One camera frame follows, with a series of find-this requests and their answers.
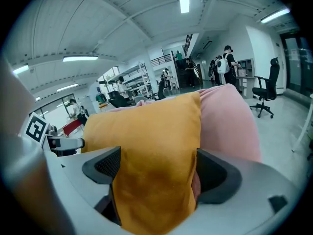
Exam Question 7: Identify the dark glass door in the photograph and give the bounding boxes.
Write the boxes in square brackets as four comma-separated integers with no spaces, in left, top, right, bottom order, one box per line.
[280,30,313,98]

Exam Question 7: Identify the black high-back office chair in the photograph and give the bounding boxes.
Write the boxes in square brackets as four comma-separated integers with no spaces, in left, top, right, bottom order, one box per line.
[107,92,131,109]

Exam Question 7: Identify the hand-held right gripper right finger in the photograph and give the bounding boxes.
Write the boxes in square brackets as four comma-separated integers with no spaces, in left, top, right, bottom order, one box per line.
[171,147,303,235]

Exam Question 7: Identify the orange fabric pillow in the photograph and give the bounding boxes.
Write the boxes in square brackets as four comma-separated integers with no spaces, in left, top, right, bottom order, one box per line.
[81,92,202,235]

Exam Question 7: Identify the red table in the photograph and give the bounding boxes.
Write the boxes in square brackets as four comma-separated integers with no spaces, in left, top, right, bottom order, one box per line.
[63,118,84,137]

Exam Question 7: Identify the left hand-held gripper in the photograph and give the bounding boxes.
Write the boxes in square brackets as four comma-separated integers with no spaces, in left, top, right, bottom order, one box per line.
[23,111,86,157]

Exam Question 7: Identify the white metal table frame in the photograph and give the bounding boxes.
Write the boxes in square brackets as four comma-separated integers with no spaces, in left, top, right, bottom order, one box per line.
[291,101,313,153]

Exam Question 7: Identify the black office chair with headrest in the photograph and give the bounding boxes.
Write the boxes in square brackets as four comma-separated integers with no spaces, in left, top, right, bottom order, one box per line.
[249,57,281,119]

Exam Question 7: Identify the grey desk with hutch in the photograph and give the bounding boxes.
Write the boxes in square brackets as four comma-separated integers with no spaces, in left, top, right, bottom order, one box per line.
[236,58,255,100]

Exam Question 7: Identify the clothes rack with green garment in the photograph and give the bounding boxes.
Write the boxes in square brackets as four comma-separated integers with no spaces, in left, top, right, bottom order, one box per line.
[95,93,109,105]

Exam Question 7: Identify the small white table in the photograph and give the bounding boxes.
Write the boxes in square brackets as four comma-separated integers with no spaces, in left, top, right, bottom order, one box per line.
[168,76,179,90]

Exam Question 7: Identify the grey shell chair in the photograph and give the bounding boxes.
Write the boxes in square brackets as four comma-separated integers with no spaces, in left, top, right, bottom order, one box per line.
[133,95,150,105]

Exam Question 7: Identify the large dark-framed window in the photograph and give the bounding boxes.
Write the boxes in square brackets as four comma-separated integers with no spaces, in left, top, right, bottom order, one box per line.
[36,93,79,122]

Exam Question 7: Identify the pink cushion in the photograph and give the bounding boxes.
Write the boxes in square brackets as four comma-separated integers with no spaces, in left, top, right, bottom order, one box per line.
[107,83,263,198]

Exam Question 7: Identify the white shelving rack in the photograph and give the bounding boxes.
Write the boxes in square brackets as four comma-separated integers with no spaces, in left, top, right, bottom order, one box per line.
[97,62,154,100]

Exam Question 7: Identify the dark wooden staircase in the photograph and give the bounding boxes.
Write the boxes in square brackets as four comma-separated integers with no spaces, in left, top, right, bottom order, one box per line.
[171,34,204,89]

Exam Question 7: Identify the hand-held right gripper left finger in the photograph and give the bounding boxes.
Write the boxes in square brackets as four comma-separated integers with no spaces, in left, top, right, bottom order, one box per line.
[45,145,134,235]

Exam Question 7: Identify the black mezzanine railing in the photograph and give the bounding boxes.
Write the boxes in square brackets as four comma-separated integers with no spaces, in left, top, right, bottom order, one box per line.
[150,53,172,67]

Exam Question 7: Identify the white backpack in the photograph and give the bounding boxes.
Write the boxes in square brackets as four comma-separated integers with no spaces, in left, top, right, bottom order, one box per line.
[217,57,231,74]

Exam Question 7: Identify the black mesh armchair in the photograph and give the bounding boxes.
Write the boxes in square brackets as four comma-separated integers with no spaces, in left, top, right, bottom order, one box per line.
[153,80,167,101]

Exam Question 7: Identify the white cart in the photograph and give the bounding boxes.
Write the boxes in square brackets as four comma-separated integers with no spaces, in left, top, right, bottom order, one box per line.
[97,101,111,114]

